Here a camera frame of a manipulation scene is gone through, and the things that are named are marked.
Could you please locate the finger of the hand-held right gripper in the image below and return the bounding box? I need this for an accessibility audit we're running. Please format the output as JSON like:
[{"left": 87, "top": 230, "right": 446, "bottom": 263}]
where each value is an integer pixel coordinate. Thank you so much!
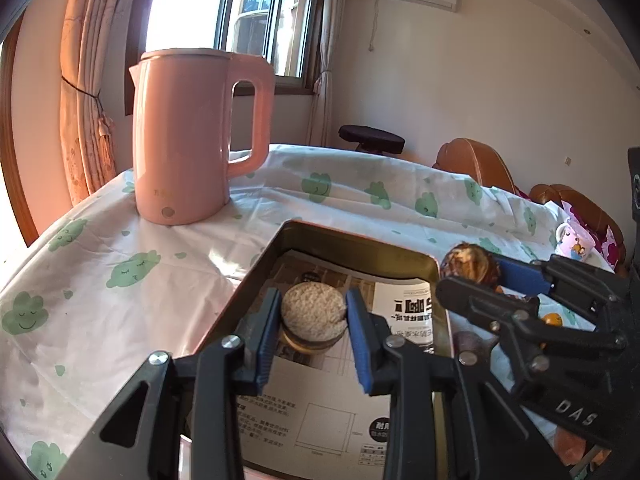
[
  {"left": 495, "top": 254, "right": 631, "bottom": 321},
  {"left": 435, "top": 275, "right": 628, "bottom": 441}
]

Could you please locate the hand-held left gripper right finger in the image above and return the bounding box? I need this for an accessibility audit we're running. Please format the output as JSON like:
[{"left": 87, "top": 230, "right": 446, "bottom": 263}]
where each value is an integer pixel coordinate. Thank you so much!
[{"left": 345, "top": 287, "right": 571, "bottom": 480}]

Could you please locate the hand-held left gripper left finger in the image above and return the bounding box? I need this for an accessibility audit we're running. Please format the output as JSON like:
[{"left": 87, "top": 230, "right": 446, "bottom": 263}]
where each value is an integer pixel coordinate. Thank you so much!
[{"left": 75, "top": 287, "right": 283, "bottom": 480}]

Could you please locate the brown mottled round object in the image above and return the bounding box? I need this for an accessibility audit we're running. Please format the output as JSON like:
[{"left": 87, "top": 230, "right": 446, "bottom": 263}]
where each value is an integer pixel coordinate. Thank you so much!
[{"left": 439, "top": 242, "right": 501, "bottom": 286}]

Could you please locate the round beige textured cake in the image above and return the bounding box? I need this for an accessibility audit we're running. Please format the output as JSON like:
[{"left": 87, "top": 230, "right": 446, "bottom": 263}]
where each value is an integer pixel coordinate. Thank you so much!
[{"left": 280, "top": 281, "right": 348, "bottom": 356}]

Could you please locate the golden metal tin box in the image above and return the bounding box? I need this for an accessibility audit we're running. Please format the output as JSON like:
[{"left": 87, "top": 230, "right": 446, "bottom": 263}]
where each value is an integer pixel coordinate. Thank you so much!
[{"left": 185, "top": 220, "right": 456, "bottom": 480}]

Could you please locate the pink floral cloth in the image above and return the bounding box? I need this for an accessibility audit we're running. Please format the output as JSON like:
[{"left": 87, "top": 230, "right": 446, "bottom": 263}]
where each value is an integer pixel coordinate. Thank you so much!
[{"left": 560, "top": 200, "right": 626, "bottom": 267}]

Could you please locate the white leaflet black print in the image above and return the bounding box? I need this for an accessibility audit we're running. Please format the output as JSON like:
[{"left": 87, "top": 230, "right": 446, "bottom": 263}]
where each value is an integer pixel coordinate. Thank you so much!
[{"left": 374, "top": 280, "right": 435, "bottom": 350}]

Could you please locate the pink cartoon print cup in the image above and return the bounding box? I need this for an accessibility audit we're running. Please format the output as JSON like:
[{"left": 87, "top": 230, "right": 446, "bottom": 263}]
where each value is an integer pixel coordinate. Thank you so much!
[{"left": 554, "top": 217, "right": 597, "bottom": 262}]

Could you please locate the brown leather sofa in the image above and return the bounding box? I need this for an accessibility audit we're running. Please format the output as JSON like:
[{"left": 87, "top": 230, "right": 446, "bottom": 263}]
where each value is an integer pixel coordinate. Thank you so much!
[{"left": 530, "top": 184, "right": 626, "bottom": 273}]

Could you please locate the printed leaflet with photo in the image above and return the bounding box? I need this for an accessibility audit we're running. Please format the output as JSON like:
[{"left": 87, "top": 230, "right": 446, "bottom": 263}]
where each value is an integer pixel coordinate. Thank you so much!
[{"left": 240, "top": 252, "right": 396, "bottom": 471}]

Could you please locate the brown leather armchair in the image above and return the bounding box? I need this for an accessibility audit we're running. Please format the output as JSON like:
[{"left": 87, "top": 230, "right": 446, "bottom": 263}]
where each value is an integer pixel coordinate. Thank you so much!
[{"left": 432, "top": 138, "right": 518, "bottom": 193}]

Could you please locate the white cloud print tablecloth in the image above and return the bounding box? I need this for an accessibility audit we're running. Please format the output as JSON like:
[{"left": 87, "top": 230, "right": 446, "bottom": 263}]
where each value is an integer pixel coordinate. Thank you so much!
[{"left": 0, "top": 142, "right": 631, "bottom": 480}]

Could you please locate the dark round stool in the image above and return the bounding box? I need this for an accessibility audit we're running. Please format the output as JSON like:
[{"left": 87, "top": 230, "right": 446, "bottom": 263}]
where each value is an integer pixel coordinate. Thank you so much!
[{"left": 338, "top": 125, "right": 406, "bottom": 156}]

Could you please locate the pink electric kettle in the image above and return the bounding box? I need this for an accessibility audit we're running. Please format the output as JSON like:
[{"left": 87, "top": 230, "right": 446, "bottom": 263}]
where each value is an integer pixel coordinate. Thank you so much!
[{"left": 129, "top": 48, "right": 275, "bottom": 226}]

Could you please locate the narrow beige curtain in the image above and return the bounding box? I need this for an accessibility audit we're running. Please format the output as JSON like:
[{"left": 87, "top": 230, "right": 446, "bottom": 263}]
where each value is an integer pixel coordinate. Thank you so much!
[{"left": 306, "top": 0, "right": 351, "bottom": 146}]

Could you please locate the peach patterned curtain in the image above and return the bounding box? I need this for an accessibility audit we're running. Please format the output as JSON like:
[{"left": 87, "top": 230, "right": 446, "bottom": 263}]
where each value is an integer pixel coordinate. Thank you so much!
[{"left": 60, "top": 0, "right": 166, "bottom": 206}]

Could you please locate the sliding glass window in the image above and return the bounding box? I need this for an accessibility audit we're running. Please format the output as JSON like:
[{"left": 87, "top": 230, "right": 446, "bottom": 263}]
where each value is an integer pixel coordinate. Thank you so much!
[{"left": 125, "top": 0, "right": 326, "bottom": 98}]

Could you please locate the wooden door frame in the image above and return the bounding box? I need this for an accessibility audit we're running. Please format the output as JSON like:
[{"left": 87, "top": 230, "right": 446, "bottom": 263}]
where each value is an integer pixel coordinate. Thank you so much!
[{"left": 0, "top": 20, "right": 41, "bottom": 246}]

